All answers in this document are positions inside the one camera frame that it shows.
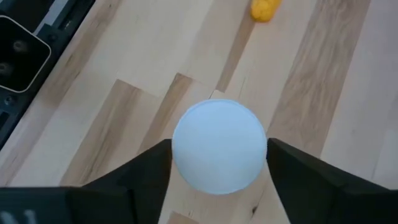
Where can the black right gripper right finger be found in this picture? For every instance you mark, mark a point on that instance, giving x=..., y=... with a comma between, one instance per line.
x=326, y=199

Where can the small orange medicine bottle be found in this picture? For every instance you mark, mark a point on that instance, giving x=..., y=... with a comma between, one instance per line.
x=264, y=9

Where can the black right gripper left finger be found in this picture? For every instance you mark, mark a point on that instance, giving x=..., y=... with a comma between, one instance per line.
x=93, y=205

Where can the large orange medicine bottle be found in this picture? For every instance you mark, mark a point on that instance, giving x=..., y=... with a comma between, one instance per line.
x=219, y=146

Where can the black depth camera silver rim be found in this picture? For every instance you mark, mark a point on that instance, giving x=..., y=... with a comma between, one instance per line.
x=21, y=62

